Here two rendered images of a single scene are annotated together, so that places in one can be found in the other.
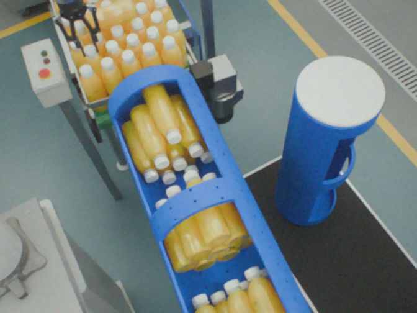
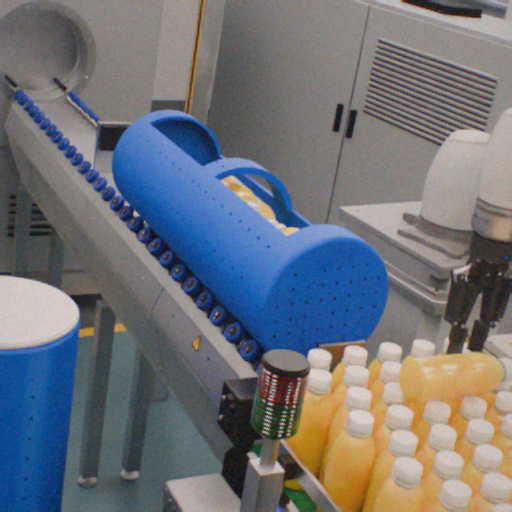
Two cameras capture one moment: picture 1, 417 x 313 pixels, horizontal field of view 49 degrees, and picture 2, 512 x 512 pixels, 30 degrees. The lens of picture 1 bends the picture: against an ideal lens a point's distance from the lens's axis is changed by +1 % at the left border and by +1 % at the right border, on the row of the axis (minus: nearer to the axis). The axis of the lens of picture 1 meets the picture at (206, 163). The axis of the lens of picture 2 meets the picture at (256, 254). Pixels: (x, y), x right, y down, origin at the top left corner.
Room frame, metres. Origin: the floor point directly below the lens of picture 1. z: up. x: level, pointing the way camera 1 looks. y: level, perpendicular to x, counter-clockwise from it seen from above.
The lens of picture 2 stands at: (2.43, -0.40, 1.81)
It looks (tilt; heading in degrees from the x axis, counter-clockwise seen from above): 21 degrees down; 166
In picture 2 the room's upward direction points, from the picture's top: 10 degrees clockwise
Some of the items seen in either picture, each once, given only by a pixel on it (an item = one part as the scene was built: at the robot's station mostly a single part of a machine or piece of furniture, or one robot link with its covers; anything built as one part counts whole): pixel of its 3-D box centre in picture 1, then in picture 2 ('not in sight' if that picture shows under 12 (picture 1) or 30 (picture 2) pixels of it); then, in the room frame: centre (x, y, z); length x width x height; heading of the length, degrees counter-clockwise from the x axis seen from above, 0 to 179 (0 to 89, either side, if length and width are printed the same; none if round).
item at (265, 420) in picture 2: not in sight; (277, 410); (1.41, -0.08, 1.18); 0.06 x 0.06 x 0.05
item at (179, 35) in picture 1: (175, 46); (308, 432); (1.16, 0.06, 0.99); 0.07 x 0.07 x 0.19
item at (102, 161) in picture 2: not in sight; (112, 148); (-0.34, -0.21, 1.00); 0.10 x 0.04 x 0.15; 106
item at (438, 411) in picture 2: not in sight; (437, 411); (1.24, 0.23, 1.09); 0.04 x 0.04 x 0.02
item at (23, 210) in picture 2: not in sight; (19, 264); (-0.99, -0.47, 0.31); 0.06 x 0.06 x 0.63; 16
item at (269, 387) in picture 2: not in sight; (283, 380); (1.41, -0.08, 1.23); 0.06 x 0.06 x 0.04
